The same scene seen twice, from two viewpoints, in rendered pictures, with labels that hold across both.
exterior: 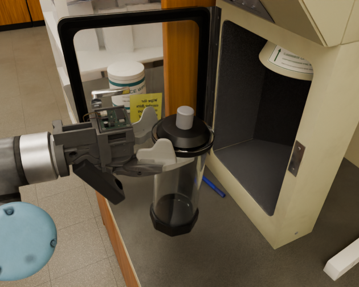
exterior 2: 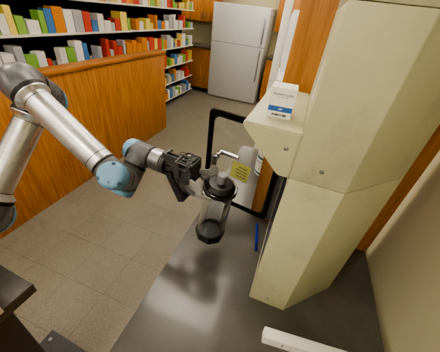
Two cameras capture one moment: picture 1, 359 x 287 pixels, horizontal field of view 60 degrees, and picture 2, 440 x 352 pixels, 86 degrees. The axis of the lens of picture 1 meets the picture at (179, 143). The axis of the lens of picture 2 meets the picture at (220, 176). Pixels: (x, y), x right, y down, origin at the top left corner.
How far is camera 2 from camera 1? 0.39 m
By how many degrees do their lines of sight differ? 33
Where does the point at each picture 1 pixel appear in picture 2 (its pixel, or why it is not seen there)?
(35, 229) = (116, 174)
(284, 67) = not seen: hidden behind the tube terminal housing
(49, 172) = (154, 167)
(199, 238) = (219, 257)
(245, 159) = not seen: hidden behind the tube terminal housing
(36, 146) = (156, 154)
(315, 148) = (276, 240)
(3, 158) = (143, 151)
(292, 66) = not seen: hidden behind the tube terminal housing
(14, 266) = (103, 180)
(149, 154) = (193, 184)
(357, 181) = (360, 318)
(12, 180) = (142, 162)
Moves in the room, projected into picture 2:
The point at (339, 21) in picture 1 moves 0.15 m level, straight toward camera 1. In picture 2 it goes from (283, 163) to (212, 169)
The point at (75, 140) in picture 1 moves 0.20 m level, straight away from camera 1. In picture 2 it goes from (169, 159) to (198, 135)
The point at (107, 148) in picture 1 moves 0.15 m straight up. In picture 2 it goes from (177, 170) to (177, 123)
